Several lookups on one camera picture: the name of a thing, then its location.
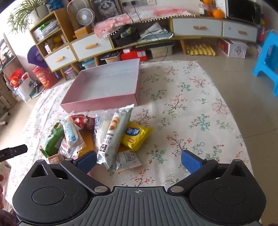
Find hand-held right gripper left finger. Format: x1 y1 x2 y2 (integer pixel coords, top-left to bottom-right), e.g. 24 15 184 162
30 151 107 194

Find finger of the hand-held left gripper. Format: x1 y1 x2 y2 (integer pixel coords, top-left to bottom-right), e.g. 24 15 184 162
0 144 28 162

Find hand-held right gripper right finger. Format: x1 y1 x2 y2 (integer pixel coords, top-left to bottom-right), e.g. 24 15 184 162
170 150 253 194

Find gold bar packet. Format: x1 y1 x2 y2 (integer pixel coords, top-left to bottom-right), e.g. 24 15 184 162
77 130 96 157

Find pink snack packet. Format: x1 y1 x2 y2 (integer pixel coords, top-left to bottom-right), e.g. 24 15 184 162
58 137 70 157

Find clear packet with white sticks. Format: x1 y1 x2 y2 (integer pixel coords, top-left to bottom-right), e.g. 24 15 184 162
94 110 115 152

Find brown orange snack packet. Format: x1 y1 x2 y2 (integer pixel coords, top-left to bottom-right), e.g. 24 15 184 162
46 153 63 164

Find long pale cookie packet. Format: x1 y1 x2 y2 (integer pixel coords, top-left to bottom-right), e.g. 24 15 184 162
97 104 135 170

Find white snack packet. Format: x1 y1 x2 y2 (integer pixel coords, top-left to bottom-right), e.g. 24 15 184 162
63 117 85 157

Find green snack packet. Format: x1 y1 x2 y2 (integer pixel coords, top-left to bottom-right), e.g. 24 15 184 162
40 122 66 157

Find orange packet with white label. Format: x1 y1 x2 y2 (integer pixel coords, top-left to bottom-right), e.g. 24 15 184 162
115 151 142 173

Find red snack packet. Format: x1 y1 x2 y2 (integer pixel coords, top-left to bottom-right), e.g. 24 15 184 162
69 114 96 131

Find yellow snack packet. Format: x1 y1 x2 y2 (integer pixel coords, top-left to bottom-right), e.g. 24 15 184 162
121 121 153 152

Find pink cardboard box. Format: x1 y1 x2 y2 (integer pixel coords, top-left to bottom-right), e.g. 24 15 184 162
60 58 140 113

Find floral bed sheet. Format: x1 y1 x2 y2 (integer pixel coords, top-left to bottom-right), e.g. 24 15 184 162
4 60 253 207

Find white shopping bag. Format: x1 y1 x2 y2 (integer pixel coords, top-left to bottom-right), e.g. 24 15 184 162
16 72 40 103

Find dark red cloth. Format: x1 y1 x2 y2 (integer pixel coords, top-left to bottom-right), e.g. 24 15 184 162
0 207 20 226

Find black phone stand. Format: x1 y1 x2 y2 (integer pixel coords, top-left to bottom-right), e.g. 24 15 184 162
32 81 43 94

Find red paper bag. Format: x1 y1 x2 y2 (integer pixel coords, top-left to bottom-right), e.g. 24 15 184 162
9 68 25 88

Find red round gift bag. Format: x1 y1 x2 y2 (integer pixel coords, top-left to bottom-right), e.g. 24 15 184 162
32 65 59 90

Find cluttered side shelf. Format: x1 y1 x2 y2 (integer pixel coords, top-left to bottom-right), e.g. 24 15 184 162
0 33 18 113

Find small clear storage bin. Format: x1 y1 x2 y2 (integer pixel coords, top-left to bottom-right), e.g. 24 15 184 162
64 67 78 80

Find purple round object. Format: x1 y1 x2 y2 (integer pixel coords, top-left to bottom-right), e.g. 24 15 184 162
27 45 47 68

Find blue lidded storage bin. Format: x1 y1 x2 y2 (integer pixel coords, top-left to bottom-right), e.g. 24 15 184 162
81 59 97 70

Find clear bin with black lid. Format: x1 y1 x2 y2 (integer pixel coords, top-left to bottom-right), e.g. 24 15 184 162
100 52 122 65

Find white cabinet drawer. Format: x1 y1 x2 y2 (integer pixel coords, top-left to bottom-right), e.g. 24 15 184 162
45 46 77 72
172 18 222 37
223 21 258 42
72 35 113 60

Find yellow egg tray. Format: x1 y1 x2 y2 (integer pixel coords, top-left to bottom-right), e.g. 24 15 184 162
184 41 216 56

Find wide clear storage bin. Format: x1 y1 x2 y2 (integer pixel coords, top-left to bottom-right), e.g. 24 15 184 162
149 45 174 59

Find red shoe box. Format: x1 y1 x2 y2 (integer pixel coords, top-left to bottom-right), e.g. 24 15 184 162
120 49 148 63

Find white printed carton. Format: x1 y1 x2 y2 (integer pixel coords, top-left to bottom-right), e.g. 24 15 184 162
217 39 248 58

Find blue plastic stool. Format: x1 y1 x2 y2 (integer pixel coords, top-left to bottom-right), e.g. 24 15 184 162
252 30 278 97

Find black open case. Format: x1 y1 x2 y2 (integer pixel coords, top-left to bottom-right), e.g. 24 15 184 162
111 26 141 47

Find stack of documents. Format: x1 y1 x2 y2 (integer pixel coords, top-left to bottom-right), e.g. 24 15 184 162
33 19 61 41

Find yellow cardboard box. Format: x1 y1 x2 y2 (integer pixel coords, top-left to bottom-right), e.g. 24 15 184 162
74 26 92 37

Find pile of papers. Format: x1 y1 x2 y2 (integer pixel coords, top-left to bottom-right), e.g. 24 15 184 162
140 22 174 42

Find wooden tv cabinet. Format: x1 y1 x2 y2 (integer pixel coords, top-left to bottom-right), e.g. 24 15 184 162
29 9 261 74

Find potted spider plant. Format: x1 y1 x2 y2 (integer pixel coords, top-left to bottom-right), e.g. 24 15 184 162
7 0 51 33

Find white desk fan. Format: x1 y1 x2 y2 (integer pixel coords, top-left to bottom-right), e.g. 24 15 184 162
76 8 96 28

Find pink tasselled cloth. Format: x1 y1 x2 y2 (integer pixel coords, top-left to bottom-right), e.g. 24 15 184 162
93 6 194 40

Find white round fan guard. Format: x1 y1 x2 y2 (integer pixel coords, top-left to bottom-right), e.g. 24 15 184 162
67 0 86 22

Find blue plush toy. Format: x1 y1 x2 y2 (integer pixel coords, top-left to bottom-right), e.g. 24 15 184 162
44 0 67 11

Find framed cat picture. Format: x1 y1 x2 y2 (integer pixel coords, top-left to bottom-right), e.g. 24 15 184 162
90 0 122 22

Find black microwave oven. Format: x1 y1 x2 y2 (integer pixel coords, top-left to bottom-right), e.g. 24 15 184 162
225 0 261 25

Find wall power sockets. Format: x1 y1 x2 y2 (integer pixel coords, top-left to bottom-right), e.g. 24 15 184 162
120 0 157 7

